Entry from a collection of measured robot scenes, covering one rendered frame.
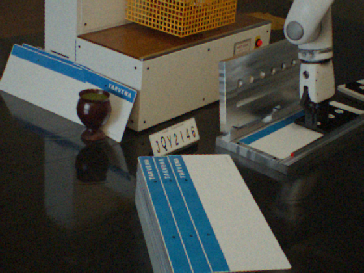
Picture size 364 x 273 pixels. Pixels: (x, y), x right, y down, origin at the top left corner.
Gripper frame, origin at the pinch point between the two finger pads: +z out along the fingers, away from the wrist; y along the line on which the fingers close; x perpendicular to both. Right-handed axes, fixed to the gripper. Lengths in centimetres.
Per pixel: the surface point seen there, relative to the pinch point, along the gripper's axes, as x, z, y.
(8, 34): 111, -19, -10
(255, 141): 5.8, 1.3, -19.2
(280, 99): 10.3, -4.1, -0.8
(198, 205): -14, -3, -65
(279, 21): 65, -9, 84
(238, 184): -14, -3, -54
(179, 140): 17.0, -1.8, -34.3
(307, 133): -0.1, 2.6, -5.0
